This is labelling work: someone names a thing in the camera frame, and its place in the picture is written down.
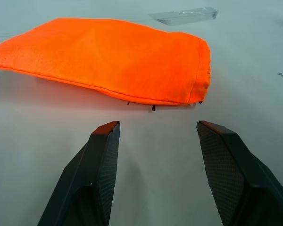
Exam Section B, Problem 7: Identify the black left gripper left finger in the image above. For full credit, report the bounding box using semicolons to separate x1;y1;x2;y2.
37;121;121;226

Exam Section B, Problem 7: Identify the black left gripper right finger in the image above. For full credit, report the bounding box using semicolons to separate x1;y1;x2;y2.
196;120;283;226

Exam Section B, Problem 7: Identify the clear plastic packet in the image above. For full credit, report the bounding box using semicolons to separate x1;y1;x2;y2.
148;7;219;25

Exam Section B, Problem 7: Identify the orange cloth pouch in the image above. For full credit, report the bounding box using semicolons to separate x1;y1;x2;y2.
0;17;212;106

